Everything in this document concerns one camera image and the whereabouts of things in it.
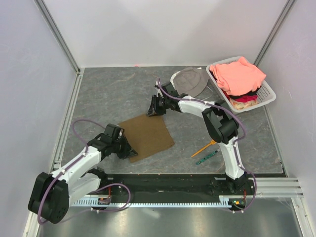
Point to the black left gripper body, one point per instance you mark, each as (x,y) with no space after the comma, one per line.
(121,147)

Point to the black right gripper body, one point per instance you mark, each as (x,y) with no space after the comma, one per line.
(162,104)

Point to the brown cloth napkin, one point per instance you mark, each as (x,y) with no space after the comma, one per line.
(147,136)

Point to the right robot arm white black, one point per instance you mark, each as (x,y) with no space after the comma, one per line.
(222,126)

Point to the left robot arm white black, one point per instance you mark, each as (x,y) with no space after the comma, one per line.
(54,192)

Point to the grey bucket hat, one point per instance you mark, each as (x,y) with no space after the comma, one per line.
(191,81)

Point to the orange plastic fork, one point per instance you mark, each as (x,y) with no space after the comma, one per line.
(204,148)

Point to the salmon pink folded garment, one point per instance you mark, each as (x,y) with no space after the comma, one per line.
(238,78)

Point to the red and dark clothes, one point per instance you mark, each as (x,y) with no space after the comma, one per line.
(243,101)

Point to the white plastic laundry basket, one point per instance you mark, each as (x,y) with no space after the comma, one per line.
(265,94)

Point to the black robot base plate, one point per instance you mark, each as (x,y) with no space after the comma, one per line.
(190,183)

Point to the spoon with green handle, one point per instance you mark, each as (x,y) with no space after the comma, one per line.
(208,157)

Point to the grey slotted cable duct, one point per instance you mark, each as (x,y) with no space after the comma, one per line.
(95,202)

